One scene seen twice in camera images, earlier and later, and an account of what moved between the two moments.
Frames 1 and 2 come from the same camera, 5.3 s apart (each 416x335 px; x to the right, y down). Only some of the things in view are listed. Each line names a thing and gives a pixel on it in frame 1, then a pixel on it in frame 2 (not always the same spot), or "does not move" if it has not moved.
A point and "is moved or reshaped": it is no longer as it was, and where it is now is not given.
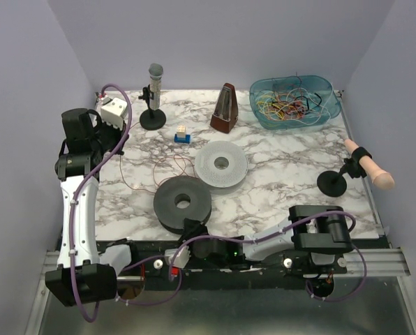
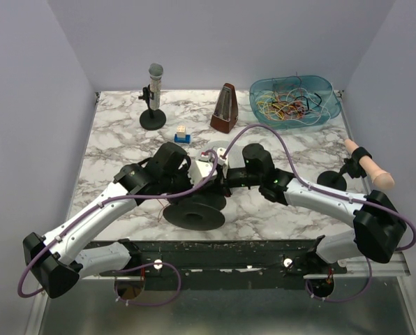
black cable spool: (179, 197) is moved or reshaped
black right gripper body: (192, 229) -> (224, 178)
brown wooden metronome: (225, 114) does not move
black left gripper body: (114, 136) -> (181, 179)
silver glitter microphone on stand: (154, 118) does not move
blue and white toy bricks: (181, 137) does not move
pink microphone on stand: (360, 166) does not move
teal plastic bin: (293, 102) does not move
